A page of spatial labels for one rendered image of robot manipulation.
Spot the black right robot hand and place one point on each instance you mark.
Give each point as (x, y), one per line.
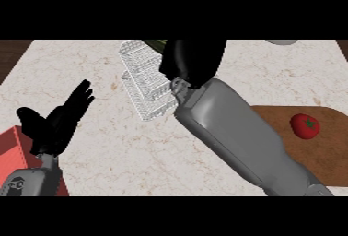
(192, 60)

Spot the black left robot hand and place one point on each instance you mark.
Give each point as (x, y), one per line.
(59, 123)

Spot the green squash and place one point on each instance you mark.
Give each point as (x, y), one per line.
(156, 44)

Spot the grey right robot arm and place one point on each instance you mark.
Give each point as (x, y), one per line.
(239, 138)

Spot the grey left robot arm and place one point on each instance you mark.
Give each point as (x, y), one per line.
(30, 181)

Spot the brown wooden cutting board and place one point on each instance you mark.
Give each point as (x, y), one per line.
(313, 144)

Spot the red placemat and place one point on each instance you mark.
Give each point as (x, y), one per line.
(21, 156)

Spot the grey round object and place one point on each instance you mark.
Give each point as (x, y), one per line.
(282, 41)

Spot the red tomato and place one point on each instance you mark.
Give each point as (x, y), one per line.
(304, 126)

